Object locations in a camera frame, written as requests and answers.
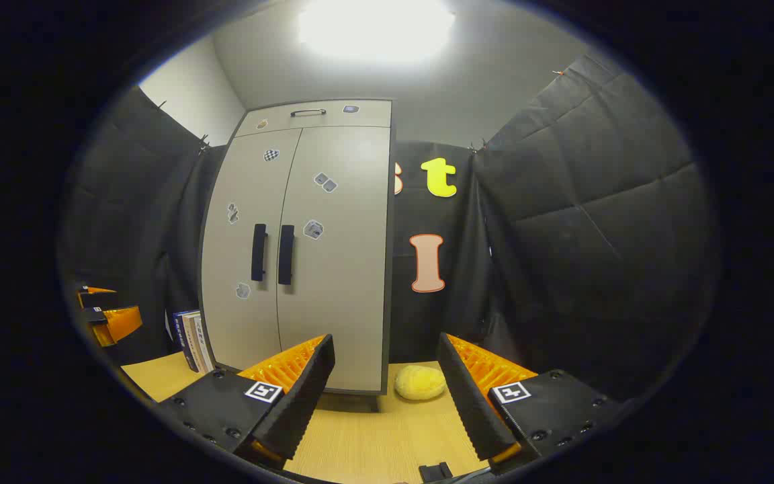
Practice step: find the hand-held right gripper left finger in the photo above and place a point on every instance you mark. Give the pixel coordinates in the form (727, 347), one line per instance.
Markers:
(306, 396)

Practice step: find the beige book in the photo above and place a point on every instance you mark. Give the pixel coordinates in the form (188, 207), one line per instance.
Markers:
(191, 336)

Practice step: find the white book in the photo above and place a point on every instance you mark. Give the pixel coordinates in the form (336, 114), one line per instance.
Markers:
(201, 336)

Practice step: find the grey double-door shoe cabinet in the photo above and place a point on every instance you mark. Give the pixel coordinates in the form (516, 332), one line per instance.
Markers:
(333, 119)

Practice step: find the blue book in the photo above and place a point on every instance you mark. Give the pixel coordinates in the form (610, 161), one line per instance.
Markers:
(181, 333)

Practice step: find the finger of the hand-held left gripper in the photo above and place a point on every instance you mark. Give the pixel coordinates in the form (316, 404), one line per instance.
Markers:
(121, 324)
(98, 299)

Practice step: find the yellow plush toy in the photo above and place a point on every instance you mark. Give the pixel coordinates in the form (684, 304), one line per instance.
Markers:
(420, 383)

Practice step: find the large ceiling light panel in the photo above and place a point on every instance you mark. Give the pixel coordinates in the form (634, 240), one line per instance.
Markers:
(377, 30)

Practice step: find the black backdrop cloth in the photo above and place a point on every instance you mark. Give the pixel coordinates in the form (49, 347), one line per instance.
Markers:
(595, 235)

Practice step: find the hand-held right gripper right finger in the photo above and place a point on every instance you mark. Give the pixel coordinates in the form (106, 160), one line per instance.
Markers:
(471, 403)

